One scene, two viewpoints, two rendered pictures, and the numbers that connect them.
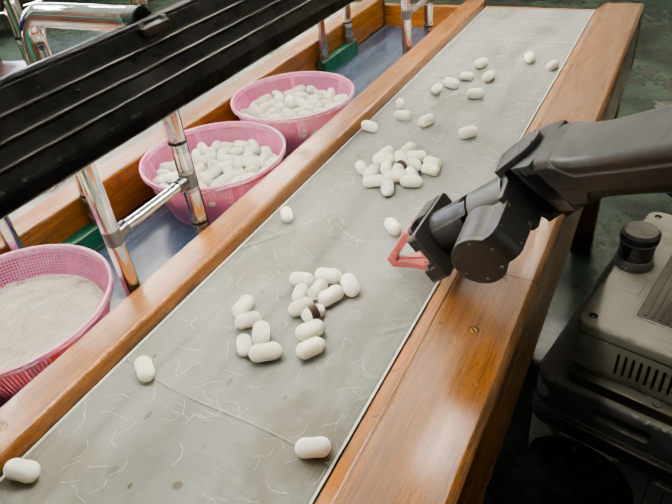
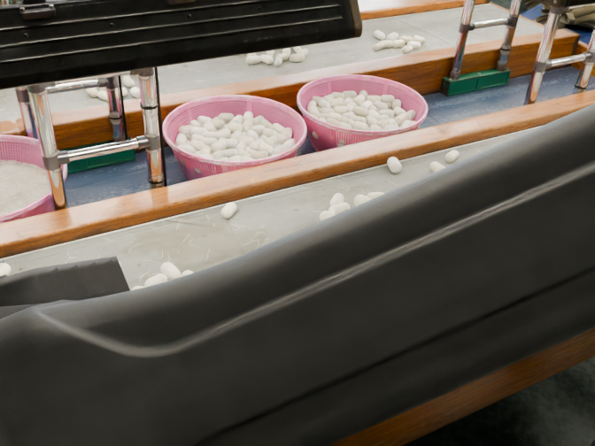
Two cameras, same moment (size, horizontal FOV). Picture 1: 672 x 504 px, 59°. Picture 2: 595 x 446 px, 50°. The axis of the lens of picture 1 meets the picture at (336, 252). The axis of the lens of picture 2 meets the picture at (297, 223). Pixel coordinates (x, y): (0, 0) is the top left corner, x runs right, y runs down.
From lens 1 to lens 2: 43 cm
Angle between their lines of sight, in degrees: 23
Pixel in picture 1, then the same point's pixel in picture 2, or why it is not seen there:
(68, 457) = not seen: outside the picture
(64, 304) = (19, 196)
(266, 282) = (150, 258)
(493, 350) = not seen: hidden behind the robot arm
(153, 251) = (139, 187)
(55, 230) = (77, 134)
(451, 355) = not seen: hidden behind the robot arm
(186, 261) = (110, 208)
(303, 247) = (210, 246)
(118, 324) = (16, 230)
